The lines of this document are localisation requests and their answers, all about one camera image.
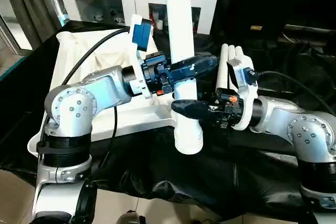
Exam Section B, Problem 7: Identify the white plastic table top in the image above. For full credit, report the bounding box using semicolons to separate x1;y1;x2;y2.
27;29;183;157

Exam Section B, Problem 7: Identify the white plastic table leg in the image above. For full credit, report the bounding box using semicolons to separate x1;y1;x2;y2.
227;46;237;63
235;46;250;70
164;0;204;155
217;44;229;92

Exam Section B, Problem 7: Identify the black plastic mat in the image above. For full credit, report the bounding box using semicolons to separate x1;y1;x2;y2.
0;20;336;219

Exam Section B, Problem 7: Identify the grey curtain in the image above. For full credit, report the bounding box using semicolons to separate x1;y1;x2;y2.
0;0;59;51

